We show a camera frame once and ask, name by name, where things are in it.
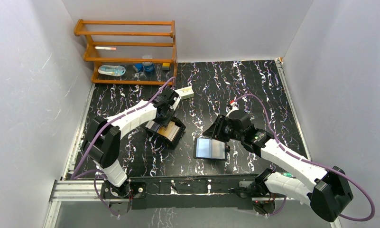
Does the small blue block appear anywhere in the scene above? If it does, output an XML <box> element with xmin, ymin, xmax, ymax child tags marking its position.
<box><xmin>133</xmin><ymin>63</ymin><xmax>143</xmax><ymax>72</ymax></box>

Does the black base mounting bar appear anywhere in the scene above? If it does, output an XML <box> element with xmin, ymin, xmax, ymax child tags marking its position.
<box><xmin>100</xmin><ymin>174</ymin><xmax>283</xmax><ymax>213</ymax></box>

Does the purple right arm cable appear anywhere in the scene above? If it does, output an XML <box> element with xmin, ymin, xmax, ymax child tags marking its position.
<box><xmin>231</xmin><ymin>94</ymin><xmax>376</xmax><ymax>222</ymax></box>

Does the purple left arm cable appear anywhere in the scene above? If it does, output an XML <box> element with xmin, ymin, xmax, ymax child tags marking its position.
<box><xmin>71</xmin><ymin>76</ymin><xmax>176</xmax><ymax>218</ymax></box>

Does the aluminium frame rail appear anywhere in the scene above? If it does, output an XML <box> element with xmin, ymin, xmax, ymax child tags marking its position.
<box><xmin>43</xmin><ymin>179</ymin><xmax>115</xmax><ymax>228</ymax></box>

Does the blue white plastic package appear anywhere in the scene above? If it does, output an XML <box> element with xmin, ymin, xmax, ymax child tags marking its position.
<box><xmin>98</xmin><ymin>65</ymin><xmax>126</xmax><ymax>76</ymax></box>

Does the wooden shelf rack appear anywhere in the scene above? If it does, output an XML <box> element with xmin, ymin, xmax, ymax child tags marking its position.
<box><xmin>74</xmin><ymin>19</ymin><xmax>177</xmax><ymax>86</ymax></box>

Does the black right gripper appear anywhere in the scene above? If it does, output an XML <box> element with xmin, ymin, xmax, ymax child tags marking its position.
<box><xmin>203</xmin><ymin>114</ymin><xmax>244</xmax><ymax>143</ymax></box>

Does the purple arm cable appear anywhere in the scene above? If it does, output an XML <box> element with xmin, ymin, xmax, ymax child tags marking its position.
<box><xmin>231</xmin><ymin>94</ymin><xmax>376</xmax><ymax>222</ymax></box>
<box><xmin>71</xmin><ymin>76</ymin><xmax>176</xmax><ymax>218</ymax></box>

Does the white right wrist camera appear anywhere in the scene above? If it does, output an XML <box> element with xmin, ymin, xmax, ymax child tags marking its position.
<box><xmin>226</xmin><ymin>100</ymin><xmax>239</xmax><ymax>117</ymax></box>

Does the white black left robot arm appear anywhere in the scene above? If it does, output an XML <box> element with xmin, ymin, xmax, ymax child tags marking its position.
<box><xmin>83</xmin><ymin>87</ymin><xmax>181</xmax><ymax>198</ymax></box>

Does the small yellow black block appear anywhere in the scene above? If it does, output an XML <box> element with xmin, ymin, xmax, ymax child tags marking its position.
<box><xmin>162</xmin><ymin>63</ymin><xmax>171</xmax><ymax>71</ymax></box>

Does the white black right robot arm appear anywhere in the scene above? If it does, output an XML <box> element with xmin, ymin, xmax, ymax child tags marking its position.
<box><xmin>202</xmin><ymin>110</ymin><xmax>353</xmax><ymax>222</ymax></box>

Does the blue jar clear lid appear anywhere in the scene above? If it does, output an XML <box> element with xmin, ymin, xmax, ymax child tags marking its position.
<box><xmin>142</xmin><ymin>55</ymin><xmax>155</xmax><ymax>73</ymax></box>

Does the white green red carton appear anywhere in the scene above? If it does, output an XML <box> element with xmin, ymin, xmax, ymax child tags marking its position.
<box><xmin>175</xmin><ymin>86</ymin><xmax>194</xmax><ymax>100</ymax></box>

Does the black card holder box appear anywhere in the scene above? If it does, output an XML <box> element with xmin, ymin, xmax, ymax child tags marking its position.
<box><xmin>143</xmin><ymin>117</ymin><xmax>186</xmax><ymax>150</ymax></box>

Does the white pink marker pen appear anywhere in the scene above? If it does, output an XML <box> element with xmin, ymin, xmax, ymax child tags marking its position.
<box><xmin>94</xmin><ymin>46</ymin><xmax>117</xmax><ymax>51</ymax></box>

